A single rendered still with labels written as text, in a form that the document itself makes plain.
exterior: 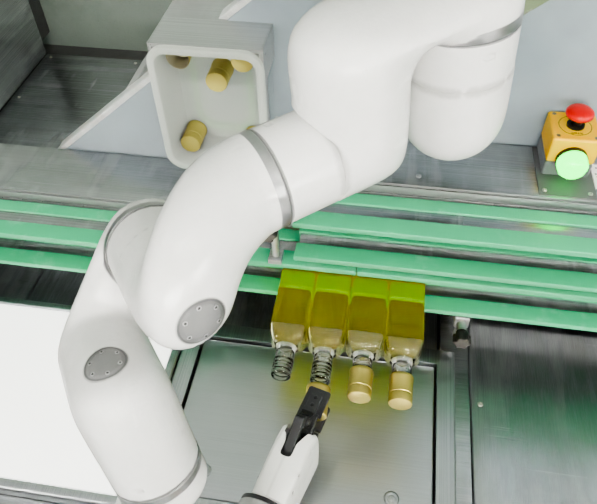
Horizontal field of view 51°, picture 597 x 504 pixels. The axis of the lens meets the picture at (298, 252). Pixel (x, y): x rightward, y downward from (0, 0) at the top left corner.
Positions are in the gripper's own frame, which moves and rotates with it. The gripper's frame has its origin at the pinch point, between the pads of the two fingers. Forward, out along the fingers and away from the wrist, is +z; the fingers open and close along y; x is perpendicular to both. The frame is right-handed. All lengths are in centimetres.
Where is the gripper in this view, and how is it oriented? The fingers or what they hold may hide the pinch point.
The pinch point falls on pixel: (315, 409)
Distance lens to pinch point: 90.1
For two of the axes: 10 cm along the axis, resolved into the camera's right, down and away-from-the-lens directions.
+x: -9.1, -2.9, 2.9
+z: 4.1, -6.8, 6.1
